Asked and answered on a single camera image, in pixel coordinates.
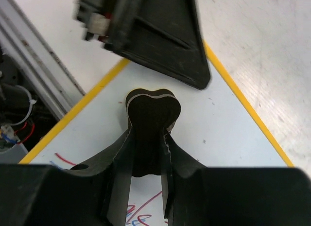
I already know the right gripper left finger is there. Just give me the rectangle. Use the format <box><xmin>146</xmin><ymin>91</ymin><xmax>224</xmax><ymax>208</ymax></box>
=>
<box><xmin>0</xmin><ymin>129</ymin><xmax>135</xmax><ymax>226</ymax></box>

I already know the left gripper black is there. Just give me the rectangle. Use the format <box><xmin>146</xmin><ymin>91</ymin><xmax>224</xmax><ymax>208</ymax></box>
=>
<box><xmin>76</xmin><ymin>0</ymin><xmax>211</xmax><ymax>90</ymax></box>

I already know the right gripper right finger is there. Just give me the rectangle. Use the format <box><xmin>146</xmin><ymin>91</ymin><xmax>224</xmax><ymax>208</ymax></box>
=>
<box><xmin>160</xmin><ymin>130</ymin><xmax>311</xmax><ymax>226</ymax></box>

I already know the yellow framed whiteboard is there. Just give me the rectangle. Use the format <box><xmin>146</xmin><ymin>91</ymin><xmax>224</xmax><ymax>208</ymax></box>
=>
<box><xmin>18</xmin><ymin>40</ymin><xmax>295</xmax><ymax>226</ymax></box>

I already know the black bone-shaped eraser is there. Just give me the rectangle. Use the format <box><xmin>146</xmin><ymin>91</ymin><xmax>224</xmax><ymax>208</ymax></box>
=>
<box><xmin>125</xmin><ymin>88</ymin><xmax>181</xmax><ymax>177</ymax></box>

